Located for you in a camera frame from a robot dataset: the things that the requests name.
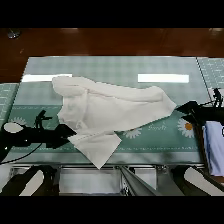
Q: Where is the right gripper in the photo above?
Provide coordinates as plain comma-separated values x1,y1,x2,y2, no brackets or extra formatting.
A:
175,100,202,125

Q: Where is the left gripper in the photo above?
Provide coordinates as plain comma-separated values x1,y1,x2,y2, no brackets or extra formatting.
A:
45,123,78,150

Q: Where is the white T-shirt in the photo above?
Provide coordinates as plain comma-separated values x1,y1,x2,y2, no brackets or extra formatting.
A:
51,75,178,170

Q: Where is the light blue garment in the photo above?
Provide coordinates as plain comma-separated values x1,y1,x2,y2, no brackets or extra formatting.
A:
202,120,224,177

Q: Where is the black cable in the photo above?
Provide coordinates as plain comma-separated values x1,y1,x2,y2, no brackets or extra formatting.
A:
0,142,45,166

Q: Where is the silver frame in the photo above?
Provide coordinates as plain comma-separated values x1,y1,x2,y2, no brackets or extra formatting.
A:
0,162,224,197

